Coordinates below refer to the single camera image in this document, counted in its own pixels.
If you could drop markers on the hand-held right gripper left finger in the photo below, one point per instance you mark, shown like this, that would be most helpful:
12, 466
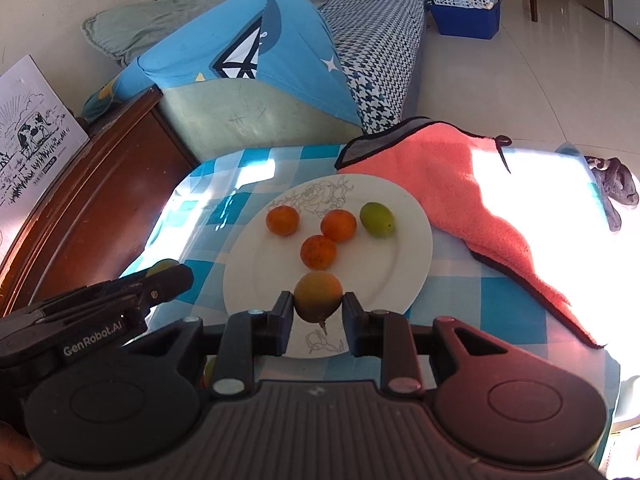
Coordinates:
285, 320

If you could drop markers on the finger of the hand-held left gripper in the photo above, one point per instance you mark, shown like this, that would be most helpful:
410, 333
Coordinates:
170, 282

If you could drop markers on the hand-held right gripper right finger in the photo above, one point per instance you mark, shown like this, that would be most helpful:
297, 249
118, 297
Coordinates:
352, 325

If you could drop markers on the green round fruit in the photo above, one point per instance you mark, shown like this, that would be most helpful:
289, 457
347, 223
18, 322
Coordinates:
162, 265

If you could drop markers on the yellow-brown fruit with stem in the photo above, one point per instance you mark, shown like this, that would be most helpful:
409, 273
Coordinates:
318, 296

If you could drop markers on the white plate with line drawing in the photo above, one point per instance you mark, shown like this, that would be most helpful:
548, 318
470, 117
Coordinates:
395, 270

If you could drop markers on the orange mandarin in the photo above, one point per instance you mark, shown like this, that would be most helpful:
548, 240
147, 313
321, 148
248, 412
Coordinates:
338, 225
318, 251
283, 220

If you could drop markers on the yellow-brown round fruit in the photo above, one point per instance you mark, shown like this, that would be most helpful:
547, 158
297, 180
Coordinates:
208, 371

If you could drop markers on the yellow-green round fruit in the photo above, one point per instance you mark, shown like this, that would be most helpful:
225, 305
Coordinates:
377, 218

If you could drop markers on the person's left forearm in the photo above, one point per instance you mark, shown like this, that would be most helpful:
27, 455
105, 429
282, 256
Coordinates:
15, 450

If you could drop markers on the blue white checked tablecloth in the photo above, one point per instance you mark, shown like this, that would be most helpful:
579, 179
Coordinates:
450, 290

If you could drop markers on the red-brown wooden bench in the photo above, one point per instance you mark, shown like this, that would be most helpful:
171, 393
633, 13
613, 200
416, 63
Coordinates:
75, 200

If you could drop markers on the coral towel with grey edge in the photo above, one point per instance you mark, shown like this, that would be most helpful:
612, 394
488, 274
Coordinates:
450, 185

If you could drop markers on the white cow-print carton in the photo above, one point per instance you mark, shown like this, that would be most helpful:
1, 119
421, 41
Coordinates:
30, 110

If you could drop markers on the blue printed cushion cover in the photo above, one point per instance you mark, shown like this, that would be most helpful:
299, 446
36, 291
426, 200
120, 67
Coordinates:
200, 45

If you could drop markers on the grey-green pillow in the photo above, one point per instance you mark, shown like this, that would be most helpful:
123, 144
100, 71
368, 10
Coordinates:
165, 20

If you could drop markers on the houndstooth sofa cover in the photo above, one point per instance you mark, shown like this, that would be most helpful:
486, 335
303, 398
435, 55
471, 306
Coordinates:
380, 35

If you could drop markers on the grey purple scrunchie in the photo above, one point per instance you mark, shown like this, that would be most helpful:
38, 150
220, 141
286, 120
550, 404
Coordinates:
612, 185

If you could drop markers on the blue storage bin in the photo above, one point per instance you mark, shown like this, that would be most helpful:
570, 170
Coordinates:
465, 22

